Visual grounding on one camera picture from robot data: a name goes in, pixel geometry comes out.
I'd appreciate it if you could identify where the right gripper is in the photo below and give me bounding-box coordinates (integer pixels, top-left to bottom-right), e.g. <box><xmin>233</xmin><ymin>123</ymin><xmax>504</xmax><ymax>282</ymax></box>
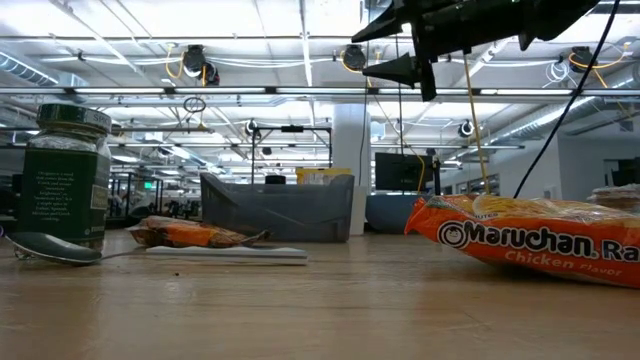
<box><xmin>351</xmin><ymin>0</ymin><xmax>544</xmax><ymax>103</ymax></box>

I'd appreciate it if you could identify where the yellow snack bag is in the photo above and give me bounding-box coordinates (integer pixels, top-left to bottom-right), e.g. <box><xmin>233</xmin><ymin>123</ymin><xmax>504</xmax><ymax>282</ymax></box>
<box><xmin>294</xmin><ymin>167</ymin><xmax>354</xmax><ymax>187</ymax></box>

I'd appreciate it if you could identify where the orange chicken ramen packet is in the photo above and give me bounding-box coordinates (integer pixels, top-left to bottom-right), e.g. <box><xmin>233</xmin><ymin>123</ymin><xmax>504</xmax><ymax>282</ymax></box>
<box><xmin>404</xmin><ymin>193</ymin><xmax>640</xmax><ymax>290</ymax></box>

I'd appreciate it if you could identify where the green label spice jar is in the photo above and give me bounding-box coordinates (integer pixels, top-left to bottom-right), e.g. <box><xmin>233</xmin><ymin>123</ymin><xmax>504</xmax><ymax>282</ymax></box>
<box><xmin>14</xmin><ymin>103</ymin><xmax>112</xmax><ymax>251</ymax></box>

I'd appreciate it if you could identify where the black monitor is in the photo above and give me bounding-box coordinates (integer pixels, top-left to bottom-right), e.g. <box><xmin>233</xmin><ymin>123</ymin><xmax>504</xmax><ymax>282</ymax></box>
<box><xmin>374</xmin><ymin>152</ymin><xmax>436</xmax><ymax>192</ymax></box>

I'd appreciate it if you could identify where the black background robot rig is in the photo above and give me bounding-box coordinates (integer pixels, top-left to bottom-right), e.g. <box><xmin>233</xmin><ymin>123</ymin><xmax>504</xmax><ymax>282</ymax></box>
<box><xmin>234</xmin><ymin>124</ymin><xmax>335</xmax><ymax>186</ymax></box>

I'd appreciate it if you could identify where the blue bowl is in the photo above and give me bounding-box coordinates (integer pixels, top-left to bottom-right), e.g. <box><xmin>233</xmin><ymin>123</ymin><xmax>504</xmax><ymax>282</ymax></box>
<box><xmin>364</xmin><ymin>193</ymin><xmax>426</xmax><ymax>234</ymax></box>

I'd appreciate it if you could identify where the grey plastic utensil tray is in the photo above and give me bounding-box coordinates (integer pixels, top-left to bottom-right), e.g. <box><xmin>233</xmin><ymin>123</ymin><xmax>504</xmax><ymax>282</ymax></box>
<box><xmin>199</xmin><ymin>172</ymin><xmax>356</xmax><ymax>244</ymax></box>

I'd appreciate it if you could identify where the brown orange snack packet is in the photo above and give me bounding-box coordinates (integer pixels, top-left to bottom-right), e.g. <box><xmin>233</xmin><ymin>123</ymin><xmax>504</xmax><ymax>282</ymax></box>
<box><xmin>127</xmin><ymin>214</ymin><xmax>271</xmax><ymax>250</ymax></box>

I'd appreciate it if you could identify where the black hanging cable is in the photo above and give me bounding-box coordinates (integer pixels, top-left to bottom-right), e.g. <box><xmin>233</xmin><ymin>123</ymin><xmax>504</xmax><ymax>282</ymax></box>
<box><xmin>395</xmin><ymin>84</ymin><xmax>405</xmax><ymax>157</ymax></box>

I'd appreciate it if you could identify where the yellow hanging cable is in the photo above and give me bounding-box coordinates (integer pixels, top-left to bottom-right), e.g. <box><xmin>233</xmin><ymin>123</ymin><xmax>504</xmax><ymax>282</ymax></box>
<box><xmin>462</xmin><ymin>52</ymin><xmax>491</xmax><ymax>196</ymax></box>

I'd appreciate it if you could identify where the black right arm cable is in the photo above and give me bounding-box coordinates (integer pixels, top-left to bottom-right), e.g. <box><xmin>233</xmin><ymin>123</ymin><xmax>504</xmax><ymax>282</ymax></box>
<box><xmin>512</xmin><ymin>0</ymin><xmax>622</xmax><ymax>199</ymax></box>

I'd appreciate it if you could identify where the silver spoon pale blue handle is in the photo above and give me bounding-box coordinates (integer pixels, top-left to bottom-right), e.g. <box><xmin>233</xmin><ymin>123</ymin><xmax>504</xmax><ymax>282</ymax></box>
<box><xmin>4</xmin><ymin>230</ymin><xmax>310</xmax><ymax>267</ymax></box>

